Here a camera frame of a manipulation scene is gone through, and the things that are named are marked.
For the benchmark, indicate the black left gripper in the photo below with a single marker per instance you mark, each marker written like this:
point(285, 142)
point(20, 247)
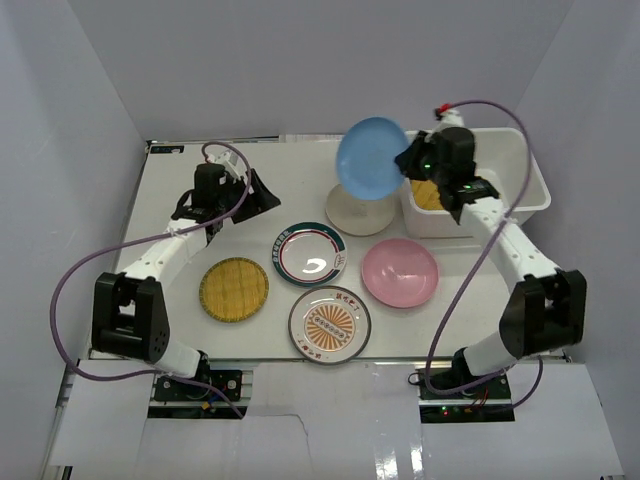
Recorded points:
point(248, 195)

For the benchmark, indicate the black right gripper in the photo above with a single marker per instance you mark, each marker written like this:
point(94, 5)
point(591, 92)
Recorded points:
point(408, 161)

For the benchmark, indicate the blue round plate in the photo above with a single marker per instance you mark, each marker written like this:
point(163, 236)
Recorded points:
point(365, 159)

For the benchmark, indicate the green rimmed white plate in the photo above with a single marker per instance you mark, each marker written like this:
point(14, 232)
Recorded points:
point(309, 254)

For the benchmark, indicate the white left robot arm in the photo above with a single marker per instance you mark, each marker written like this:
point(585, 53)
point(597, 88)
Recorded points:
point(129, 317)

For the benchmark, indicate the white plastic bin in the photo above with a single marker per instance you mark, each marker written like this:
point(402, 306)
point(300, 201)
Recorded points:
point(501, 158)

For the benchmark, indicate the cream round plate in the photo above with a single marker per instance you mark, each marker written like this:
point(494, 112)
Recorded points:
point(357, 217)

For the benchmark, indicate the round woven bamboo tray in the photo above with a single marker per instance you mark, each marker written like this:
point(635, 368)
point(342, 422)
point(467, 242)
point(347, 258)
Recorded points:
point(233, 290)

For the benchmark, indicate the pink round plate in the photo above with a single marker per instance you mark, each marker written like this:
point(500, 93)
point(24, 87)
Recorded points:
point(400, 273)

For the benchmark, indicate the black label sticker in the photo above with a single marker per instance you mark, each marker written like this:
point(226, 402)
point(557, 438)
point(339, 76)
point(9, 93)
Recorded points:
point(166, 149)

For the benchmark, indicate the orange sunburst white plate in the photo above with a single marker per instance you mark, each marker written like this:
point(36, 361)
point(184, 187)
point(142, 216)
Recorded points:
point(329, 325)

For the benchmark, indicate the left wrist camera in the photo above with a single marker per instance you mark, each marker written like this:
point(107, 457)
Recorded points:
point(228, 159)

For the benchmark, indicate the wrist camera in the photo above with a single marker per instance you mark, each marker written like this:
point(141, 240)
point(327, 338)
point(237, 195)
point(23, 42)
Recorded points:
point(228, 159)
point(447, 115)

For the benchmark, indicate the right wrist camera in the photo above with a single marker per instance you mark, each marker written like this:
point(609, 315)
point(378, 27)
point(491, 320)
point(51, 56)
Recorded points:
point(447, 115)

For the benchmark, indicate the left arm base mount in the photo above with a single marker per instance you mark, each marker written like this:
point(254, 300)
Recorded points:
point(171, 399)

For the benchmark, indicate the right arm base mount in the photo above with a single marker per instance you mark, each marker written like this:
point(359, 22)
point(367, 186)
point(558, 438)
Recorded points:
point(489, 403)

